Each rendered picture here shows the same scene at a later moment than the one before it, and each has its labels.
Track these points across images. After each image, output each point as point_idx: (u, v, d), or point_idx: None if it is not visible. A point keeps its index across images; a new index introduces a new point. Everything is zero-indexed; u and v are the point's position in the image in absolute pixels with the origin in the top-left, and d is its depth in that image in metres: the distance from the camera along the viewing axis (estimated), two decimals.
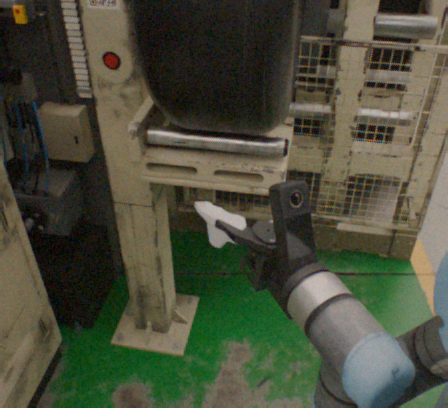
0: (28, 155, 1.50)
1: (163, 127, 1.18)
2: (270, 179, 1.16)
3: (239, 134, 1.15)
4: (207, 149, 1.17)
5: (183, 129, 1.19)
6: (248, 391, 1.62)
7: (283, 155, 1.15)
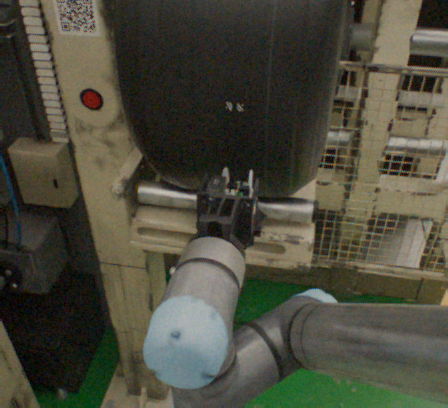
0: None
1: (155, 201, 0.93)
2: (294, 251, 0.91)
3: None
4: None
5: (179, 195, 0.91)
6: None
7: None
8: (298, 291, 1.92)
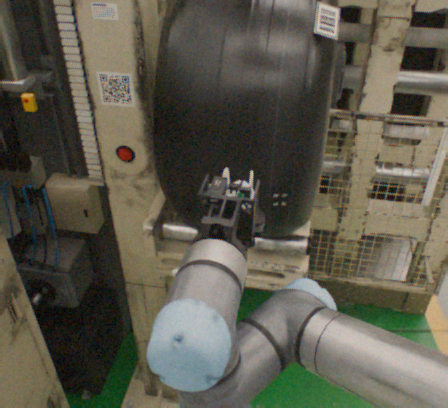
0: (36, 230, 1.45)
1: None
2: (291, 278, 1.11)
3: None
4: None
5: None
6: None
7: (307, 237, 1.10)
8: None
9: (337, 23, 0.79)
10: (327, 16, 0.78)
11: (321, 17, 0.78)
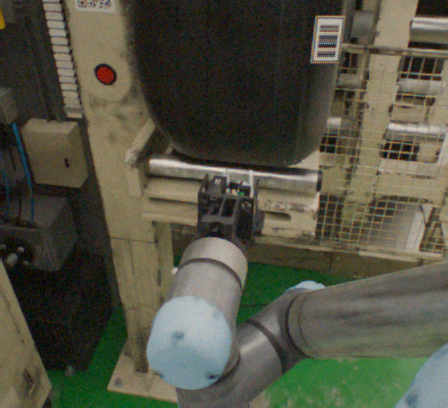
0: (10, 181, 1.29)
1: None
2: (299, 219, 0.95)
3: None
4: (222, 171, 0.95)
5: None
6: None
7: (317, 181, 0.92)
8: (300, 275, 1.96)
9: (340, 40, 0.65)
10: (328, 35, 0.64)
11: (320, 38, 0.64)
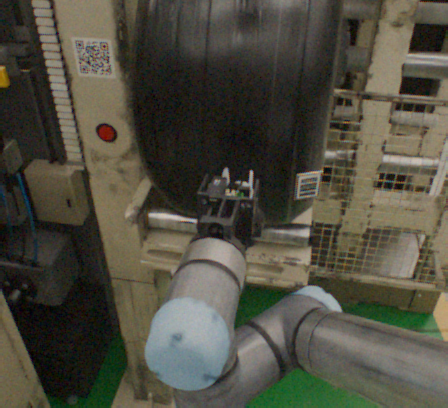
0: (14, 221, 1.33)
1: (169, 207, 1.03)
2: (292, 271, 0.99)
3: None
4: None
5: None
6: None
7: (308, 243, 0.97)
8: None
9: (319, 185, 0.76)
10: (308, 183, 0.75)
11: (301, 186, 0.75)
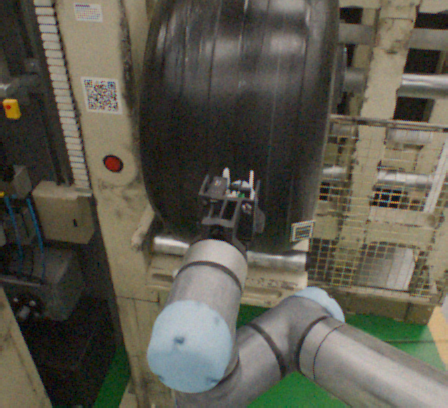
0: (22, 241, 1.38)
1: None
2: (289, 295, 1.04)
3: None
4: None
5: None
6: None
7: (306, 253, 1.03)
8: None
9: (312, 230, 0.83)
10: (302, 230, 0.83)
11: (296, 232, 0.83)
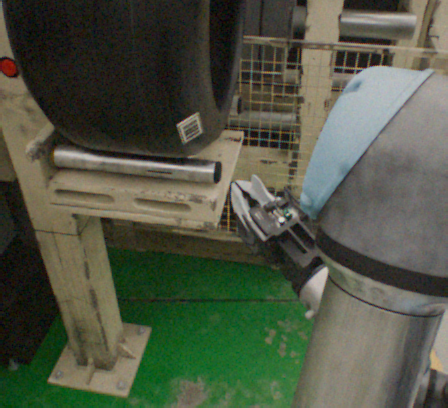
0: None
1: (69, 161, 0.97)
2: (199, 210, 0.96)
3: (158, 171, 0.95)
4: None
5: (92, 154, 0.97)
6: None
7: None
8: (252, 270, 1.97)
9: (200, 124, 0.80)
10: (190, 127, 0.79)
11: (185, 132, 0.79)
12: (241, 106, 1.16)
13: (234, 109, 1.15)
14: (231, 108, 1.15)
